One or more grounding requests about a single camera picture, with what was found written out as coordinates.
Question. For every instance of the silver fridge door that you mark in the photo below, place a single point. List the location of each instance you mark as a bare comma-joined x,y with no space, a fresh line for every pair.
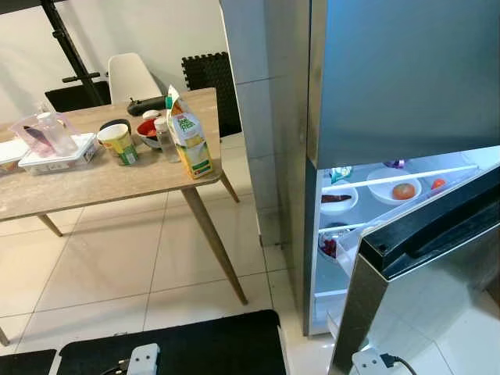
437,297

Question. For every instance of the silver two-door fridge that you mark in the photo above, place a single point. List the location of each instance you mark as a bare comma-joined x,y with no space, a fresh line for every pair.
406,78

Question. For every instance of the red tomato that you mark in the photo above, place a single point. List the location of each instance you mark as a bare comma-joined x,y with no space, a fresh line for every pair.
403,191

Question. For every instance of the purple lid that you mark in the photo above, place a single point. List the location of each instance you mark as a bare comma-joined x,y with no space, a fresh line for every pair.
395,163

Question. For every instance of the white bowl with tomato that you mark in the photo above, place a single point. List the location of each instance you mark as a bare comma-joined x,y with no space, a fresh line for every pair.
380,191

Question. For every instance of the green snack packet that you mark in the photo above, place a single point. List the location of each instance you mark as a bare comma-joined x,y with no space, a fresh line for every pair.
340,174

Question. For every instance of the white bowl with sausage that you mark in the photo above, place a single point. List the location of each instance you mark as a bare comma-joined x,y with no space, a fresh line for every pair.
340,208

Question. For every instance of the dark red sausage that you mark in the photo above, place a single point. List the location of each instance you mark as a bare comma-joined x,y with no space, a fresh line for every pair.
336,198

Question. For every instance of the black foam puzzle mat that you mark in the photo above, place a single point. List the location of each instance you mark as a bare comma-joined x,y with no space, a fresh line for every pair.
211,86

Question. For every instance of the yellow green juice carton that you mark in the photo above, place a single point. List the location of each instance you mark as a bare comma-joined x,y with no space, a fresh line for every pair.
191,144

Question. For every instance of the large black floor mat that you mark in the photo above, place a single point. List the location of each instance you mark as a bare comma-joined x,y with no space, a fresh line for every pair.
219,344

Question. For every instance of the black game controller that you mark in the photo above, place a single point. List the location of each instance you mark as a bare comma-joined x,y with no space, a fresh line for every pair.
144,104

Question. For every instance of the yellow green noodle cup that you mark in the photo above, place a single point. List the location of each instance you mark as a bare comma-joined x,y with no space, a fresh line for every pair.
119,144

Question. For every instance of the white plastic chair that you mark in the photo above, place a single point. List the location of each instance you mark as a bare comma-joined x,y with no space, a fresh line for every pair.
131,78

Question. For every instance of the light wooden dining table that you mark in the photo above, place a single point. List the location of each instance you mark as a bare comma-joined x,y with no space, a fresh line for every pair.
94,183

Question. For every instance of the black bench pad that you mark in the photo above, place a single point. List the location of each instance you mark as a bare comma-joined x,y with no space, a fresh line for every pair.
74,98

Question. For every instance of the white lidded food container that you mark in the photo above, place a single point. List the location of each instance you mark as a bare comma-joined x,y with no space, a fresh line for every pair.
62,162
9,152

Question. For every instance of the black metal rack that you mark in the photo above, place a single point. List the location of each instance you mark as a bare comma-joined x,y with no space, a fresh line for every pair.
70,51

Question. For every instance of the clear purple-tinted plastic jug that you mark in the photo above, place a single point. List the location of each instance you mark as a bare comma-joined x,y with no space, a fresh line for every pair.
27,137

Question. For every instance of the small black floor mat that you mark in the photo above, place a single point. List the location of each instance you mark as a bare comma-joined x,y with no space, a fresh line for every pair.
23,366

